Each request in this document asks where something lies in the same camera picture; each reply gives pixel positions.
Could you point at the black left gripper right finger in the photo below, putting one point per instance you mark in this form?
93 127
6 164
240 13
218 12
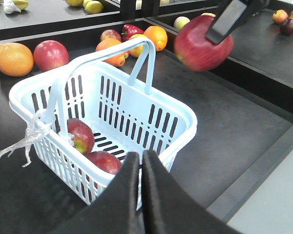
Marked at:
168 209

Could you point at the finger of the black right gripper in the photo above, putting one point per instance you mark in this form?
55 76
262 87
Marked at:
230 15

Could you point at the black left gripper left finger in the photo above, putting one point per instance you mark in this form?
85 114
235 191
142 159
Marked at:
114 211

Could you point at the red yellow apple front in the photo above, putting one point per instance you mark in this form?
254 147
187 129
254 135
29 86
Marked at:
83 137

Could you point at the light blue plastic basket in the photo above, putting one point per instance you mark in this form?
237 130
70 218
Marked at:
119 104

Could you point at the pale peach rear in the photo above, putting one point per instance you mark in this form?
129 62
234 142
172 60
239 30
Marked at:
208 14

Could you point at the pale peach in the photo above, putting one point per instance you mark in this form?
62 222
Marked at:
180 22
208 14

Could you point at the pale peach front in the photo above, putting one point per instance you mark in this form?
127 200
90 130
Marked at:
180 22

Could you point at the orange right of pepper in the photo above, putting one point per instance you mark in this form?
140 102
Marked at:
158 36

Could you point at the orange of pepper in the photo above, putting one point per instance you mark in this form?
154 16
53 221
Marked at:
158 36
108 44

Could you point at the black wooden display stand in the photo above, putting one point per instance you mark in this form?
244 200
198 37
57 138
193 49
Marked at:
245 126

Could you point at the yellow round fruit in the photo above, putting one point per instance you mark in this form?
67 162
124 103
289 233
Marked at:
135 52

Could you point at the red bell pepper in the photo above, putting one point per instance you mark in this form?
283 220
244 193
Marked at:
128 30

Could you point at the clear plastic tag strip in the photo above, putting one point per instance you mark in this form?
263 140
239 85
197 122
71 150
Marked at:
34 132

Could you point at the orange left of pepper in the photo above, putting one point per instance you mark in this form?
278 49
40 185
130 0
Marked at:
108 44

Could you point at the dark red apple rear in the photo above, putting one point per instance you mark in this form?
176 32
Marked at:
110 33

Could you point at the big red apple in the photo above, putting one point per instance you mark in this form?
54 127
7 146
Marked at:
50 54

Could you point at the white garlic bulb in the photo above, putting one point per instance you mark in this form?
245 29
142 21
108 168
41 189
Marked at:
9 7

